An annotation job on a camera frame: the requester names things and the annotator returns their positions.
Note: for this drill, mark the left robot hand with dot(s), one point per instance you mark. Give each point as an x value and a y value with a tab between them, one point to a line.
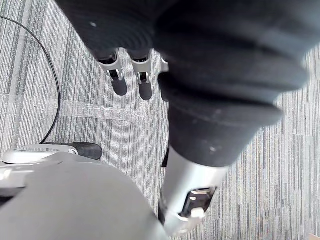
212	75

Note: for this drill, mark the silver robot leg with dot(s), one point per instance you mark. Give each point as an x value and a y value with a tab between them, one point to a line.
70	197

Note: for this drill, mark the clear tape strip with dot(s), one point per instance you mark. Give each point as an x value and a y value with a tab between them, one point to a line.
105	111

